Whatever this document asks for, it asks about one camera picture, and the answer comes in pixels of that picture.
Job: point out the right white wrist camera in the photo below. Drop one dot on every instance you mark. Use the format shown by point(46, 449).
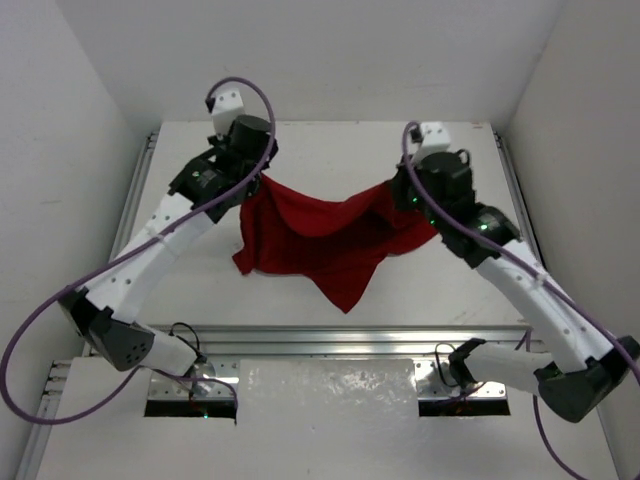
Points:
point(429, 138)

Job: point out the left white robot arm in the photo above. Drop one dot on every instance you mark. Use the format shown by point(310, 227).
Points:
point(105, 309)

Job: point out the aluminium rail frame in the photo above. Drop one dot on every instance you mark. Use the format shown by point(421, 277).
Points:
point(323, 395)

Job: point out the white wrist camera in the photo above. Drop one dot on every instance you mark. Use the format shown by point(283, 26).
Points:
point(224, 107)
point(429, 138)

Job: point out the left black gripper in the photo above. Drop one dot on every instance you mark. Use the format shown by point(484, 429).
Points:
point(255, 176)

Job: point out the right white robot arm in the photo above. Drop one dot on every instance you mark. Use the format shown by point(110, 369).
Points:
point(582, 364)

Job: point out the red t-shirt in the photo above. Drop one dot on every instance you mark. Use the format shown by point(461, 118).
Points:
point(336, 244)

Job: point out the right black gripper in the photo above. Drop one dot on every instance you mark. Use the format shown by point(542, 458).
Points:
point(400, 187)

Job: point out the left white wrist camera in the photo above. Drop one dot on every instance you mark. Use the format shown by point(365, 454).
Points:
point(224, 107)

